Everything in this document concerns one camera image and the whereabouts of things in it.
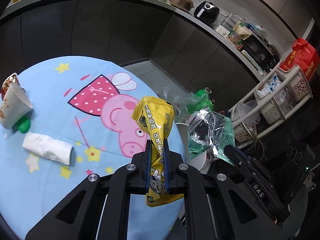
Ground yellow snack wrapper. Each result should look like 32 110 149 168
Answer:
132 96 183 207

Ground silver green foil wrapper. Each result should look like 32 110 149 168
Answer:
189 107 235 165

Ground white tissue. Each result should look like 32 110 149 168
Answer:
22 132 73 166

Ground white trash bin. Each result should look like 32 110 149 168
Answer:
176 123 207 170

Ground dark kitchen cabinets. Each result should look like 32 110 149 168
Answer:
1 0 258 103

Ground clear bag with green beans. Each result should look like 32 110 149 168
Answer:
156 87 195 123

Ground green plastic bottle front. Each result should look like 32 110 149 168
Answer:
198 99 215 112

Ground green plastic bottle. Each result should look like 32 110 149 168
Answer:
185 87 212 114
198 99 215 112

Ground green plastic bottle back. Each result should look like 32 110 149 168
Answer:
185 87 212 114

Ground cream plastic storage rack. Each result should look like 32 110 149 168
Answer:
229 62 312 148

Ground black microwave oven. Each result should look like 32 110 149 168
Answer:
242 33 280 73

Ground red gift bag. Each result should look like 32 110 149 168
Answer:
279 38 319 81

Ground green bottle cap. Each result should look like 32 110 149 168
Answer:
16 116 31 134

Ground snack package on counter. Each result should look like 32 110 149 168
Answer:
232 21 252 40

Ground black air fryer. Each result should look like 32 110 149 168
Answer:
194 1 220 26

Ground brown cooking pot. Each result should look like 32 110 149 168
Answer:
169 0 194 13

